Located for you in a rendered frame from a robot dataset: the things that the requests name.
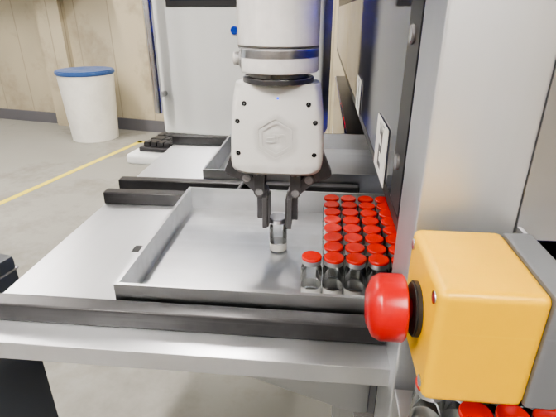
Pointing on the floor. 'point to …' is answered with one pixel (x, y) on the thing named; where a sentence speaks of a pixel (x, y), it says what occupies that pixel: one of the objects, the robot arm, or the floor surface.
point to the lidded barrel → (89, 103)
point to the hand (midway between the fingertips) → (278, 208)
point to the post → (470, 130)
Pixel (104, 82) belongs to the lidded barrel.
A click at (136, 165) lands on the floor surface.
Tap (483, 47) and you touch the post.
